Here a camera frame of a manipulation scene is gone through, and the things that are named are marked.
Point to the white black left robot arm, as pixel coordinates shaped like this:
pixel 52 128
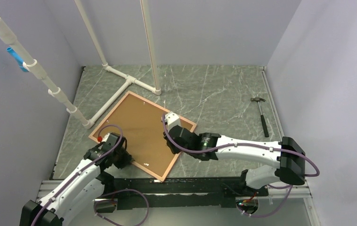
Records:
pixel 87 182

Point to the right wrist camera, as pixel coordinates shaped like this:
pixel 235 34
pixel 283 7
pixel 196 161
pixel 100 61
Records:
pixel 171 120

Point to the white pvc pipe stand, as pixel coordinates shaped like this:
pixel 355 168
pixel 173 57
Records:
pixel 29 29

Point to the blue pipe peg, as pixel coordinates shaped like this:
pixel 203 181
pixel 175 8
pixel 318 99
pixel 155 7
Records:
pixel 18 59

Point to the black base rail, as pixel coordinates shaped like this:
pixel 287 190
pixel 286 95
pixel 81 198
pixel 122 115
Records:
pixel 130 193

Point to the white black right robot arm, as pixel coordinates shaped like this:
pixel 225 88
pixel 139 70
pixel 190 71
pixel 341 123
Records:
pixel 282 161

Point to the pink wooden picture frame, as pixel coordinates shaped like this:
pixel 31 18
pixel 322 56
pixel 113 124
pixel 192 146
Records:
pixel 141 122

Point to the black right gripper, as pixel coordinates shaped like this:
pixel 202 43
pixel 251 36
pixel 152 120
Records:
pixel 174 149

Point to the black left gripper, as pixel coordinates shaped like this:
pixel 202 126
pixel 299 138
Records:
pixel 126 160

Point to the black handled claw hammer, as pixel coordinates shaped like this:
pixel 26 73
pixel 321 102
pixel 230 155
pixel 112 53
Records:
pixel 258 100

